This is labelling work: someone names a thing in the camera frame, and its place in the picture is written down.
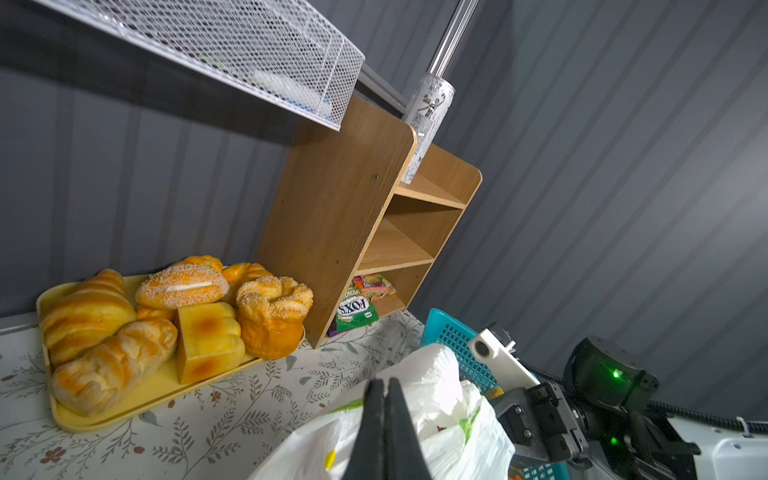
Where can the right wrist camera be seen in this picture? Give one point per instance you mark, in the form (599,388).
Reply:
(495,348)

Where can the white plastic grocery bag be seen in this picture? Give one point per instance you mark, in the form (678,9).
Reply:
(458,432)

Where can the yellow bread tray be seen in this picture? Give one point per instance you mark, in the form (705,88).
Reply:
(161,387)

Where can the pink snack packet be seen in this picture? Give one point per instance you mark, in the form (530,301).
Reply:
(373,286)

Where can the white wire wall basket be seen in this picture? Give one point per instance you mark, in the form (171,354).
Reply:
(284,52)

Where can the floral table mat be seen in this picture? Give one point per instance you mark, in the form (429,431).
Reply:
(222,430)

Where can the bread rolls cluster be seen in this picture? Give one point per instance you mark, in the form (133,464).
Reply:
(106,335)

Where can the green snack packet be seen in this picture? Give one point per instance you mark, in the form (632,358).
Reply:
(355,311)

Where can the wooden shelf unit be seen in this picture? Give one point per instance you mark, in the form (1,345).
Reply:
(341,211)

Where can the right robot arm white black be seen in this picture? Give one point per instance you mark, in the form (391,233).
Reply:
(604,397)

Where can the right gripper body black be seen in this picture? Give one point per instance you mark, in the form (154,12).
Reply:
(544,426)

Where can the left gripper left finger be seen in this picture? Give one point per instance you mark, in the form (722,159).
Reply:
(367,461)

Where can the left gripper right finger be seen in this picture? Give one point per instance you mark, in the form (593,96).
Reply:
(402,452)

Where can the teal plastic fruit basket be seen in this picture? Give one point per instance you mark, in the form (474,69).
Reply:
(444,329)

